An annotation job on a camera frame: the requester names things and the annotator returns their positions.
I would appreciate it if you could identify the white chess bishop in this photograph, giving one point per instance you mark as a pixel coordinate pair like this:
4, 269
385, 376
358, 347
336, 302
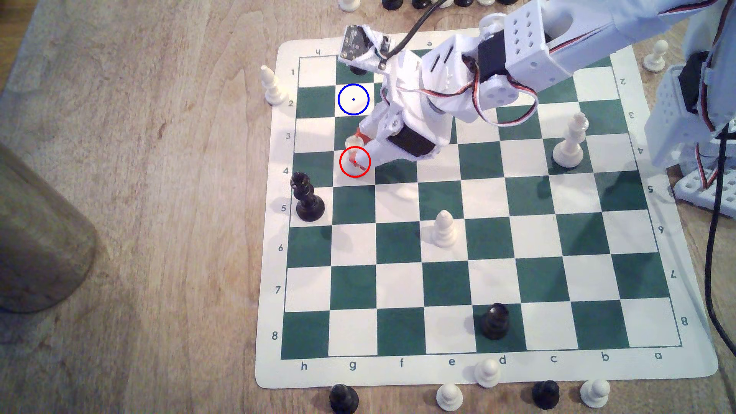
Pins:
273, 86
444, 230

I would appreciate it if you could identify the white printed robot arm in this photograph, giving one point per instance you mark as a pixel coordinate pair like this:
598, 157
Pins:
535, 40

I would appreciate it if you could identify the black pawn on board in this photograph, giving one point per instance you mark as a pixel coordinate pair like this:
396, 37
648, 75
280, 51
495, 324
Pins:
494, 322

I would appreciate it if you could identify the small camera circuit board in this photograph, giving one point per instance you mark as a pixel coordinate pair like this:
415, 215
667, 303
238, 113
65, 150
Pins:
362, 43

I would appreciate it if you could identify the green and white chess mat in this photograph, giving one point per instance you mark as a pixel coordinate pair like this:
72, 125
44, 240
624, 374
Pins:
402, 287

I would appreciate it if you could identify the brown cylindrical object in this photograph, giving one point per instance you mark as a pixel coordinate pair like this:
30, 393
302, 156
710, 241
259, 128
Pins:
40, 230

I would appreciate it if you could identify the black chess king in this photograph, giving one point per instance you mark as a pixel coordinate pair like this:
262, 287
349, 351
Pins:
307, 201

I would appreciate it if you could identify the white gripper with motor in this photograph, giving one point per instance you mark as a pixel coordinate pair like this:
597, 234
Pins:
416, 143

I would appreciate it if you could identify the black chess knight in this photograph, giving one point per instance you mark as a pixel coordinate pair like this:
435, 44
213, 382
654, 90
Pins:
392, 3

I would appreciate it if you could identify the white chess queen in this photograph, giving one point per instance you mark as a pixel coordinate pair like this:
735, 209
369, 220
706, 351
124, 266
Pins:
569, 146

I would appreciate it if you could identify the white chess rook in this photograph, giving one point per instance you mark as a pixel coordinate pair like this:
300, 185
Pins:
351, 141

